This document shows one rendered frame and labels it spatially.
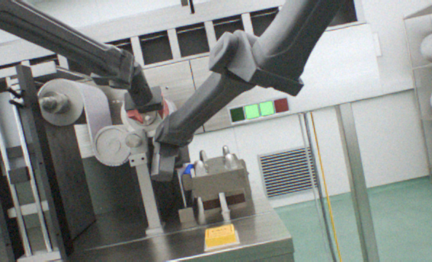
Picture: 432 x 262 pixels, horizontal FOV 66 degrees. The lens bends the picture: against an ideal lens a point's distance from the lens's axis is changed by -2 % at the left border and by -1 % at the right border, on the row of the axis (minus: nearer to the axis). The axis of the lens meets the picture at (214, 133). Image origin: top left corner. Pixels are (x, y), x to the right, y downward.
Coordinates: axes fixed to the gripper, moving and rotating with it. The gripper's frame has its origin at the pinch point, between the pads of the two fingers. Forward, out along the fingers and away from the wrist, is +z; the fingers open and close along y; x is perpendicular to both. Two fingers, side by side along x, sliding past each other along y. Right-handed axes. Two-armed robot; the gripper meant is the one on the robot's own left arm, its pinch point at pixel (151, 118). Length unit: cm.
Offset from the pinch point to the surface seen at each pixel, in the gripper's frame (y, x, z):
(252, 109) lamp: 33.7, 20.5, 30.4
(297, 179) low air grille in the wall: 95, 102, 265
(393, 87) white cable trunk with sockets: 217, 160, 212
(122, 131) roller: -10.3, 1.1, 4.4
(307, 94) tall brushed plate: 57, 22, 30
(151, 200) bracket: -5.2, -18.4, 15.1
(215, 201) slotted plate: 12.8, -18.8, 23.9
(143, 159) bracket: -4.3, -10.3, 5.1
